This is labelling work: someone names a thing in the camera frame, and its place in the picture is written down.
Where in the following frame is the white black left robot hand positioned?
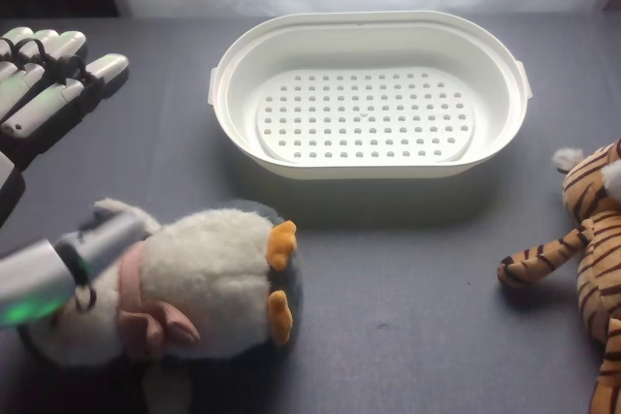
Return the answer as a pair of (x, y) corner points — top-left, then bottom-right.
(0, 27), (147, 332)

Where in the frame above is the grey white penguin plush toy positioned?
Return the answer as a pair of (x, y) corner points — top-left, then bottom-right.
(17, 197), (306, 414)

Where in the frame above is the orange striped plush tiger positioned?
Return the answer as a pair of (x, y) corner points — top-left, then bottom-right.
(498, 136), (621, 414)

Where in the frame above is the white oval perforated basket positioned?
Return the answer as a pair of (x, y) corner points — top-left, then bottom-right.
(208, 8), (534, 193)

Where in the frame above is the white perforated drain plate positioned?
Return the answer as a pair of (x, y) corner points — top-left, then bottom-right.
(255, 69), (479, 166)

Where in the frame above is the grey table cloth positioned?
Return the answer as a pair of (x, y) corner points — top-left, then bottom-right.
(0, 9), (621, 414)

